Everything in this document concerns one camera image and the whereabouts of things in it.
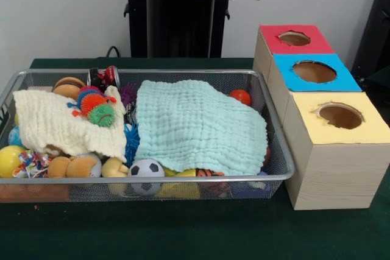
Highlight red and black soda can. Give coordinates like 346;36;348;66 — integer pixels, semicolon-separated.
87;65;122;93

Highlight toy hamburger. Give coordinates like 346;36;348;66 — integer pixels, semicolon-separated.
51;76;87;101

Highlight dark green tablecloth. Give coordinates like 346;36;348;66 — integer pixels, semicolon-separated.
0;57;390;260
364;65;390;90

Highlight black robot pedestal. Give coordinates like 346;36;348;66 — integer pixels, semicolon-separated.
117;0;246;58

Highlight black upright panel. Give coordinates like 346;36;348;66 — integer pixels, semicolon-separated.
350;0;390;74

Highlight silver wire mesh bin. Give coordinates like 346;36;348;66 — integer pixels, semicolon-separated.
0;69;296;203

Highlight cream muslin cloth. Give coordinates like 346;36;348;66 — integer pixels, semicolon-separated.
12;85;128;163

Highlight black cable loop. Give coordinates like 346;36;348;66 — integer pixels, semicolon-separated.
105;45;123;58

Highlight multicolour rope knot toy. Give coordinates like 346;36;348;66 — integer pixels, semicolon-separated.
12;149;52;179

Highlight yellow plastic ball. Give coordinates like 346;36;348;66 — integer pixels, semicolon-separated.
0;145;27;179

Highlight red rubber ball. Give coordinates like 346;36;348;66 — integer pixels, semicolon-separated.
228;88;252;107

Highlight mint green muslin cloth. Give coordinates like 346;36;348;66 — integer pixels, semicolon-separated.
133;79;269;177

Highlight wooden box with three holes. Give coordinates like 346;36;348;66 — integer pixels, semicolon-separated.
252;24;390;211

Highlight brown plush teddy bear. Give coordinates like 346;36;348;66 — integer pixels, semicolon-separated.
47;153;103;179

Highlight black and white soccer ball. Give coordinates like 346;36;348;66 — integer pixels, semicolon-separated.
127;158;166;197

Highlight multicolour spiky caterpillar toy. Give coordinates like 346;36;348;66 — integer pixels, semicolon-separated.
66;85;118;128

